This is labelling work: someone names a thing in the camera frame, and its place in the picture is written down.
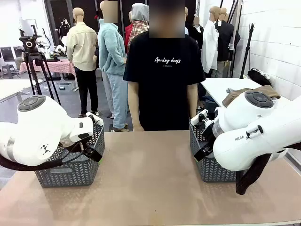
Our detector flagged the table with pink cloth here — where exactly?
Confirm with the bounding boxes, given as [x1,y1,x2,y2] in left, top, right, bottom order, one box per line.
[19,59,76,76]

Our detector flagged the black light stand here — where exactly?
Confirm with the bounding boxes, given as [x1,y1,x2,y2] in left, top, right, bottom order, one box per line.
[239,23,256,80]

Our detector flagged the black bag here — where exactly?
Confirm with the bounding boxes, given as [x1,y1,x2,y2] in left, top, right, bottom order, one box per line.
[247,68,273,87]

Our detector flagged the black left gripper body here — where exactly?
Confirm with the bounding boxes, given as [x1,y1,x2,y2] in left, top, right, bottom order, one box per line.
[79,140,103,163]

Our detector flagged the mannequin in light blue fleece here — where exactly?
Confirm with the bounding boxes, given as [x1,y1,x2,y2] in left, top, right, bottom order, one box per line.
[97,0,129,132]

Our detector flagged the mannequin in black shirt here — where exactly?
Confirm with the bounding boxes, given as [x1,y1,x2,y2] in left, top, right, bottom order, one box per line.
[215,7,241,78]

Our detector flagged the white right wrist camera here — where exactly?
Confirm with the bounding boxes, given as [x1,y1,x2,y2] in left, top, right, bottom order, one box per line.
[190,109,210,126]

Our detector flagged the mannequin in cream shirt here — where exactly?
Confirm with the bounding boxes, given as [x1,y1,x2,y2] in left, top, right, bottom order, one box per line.
[66,7,99,118]

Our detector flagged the grey plastic lattice basket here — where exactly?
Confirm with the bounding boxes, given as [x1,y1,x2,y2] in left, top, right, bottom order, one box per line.
[34,117,106,188]
[189,120,237,183]

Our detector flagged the mannequin in dark jacket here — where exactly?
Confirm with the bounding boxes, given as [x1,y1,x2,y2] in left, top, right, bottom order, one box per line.
[184,7,204,50]

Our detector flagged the black sleeved left arm cable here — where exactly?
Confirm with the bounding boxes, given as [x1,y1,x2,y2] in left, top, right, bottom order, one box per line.
[0,141,87,172]

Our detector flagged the grey stool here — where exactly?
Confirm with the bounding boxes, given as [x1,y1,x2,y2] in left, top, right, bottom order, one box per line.
[1,64,19,79]

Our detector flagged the black sleeved right arm cable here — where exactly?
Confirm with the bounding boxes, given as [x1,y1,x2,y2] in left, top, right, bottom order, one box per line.
[236,153,276,195]

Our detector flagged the mannequin in plaid hoodie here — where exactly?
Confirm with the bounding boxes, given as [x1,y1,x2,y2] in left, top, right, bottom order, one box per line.
[124,2,150,53]

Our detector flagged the brown folded garment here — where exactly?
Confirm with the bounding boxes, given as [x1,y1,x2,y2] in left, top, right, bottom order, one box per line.
[222,85,281,107]

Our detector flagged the person in black T-shirt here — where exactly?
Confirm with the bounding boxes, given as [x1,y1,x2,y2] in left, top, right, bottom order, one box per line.
[123,30,206,132]

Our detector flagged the person's left forearm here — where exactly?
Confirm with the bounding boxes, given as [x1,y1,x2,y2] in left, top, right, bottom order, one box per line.
[187,83,198,118]

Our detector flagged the black sleeved arm cable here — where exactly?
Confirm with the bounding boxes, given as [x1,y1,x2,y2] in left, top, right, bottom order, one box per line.
[0,141,87,172]
[236,153,276,195]

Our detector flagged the mannequin in white shirt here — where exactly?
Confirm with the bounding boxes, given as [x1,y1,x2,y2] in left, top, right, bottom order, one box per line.
[201,6,221,78]

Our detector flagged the black camera tripod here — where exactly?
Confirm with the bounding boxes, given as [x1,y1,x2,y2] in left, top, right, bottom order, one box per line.
[18,24,62,106]

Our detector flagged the person's right forearm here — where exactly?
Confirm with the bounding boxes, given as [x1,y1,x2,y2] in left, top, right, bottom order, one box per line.
[127,81,143,125]

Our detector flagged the white table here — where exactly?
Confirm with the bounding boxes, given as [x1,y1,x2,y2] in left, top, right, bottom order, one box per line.
[0,79,44,104]
[201,77,290,109]

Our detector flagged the grey floor crate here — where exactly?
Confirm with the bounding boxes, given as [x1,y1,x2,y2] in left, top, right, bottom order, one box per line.
[56,81,79,92]

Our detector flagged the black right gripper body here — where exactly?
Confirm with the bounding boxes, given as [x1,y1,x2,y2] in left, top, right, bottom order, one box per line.
[198,122,216,153]

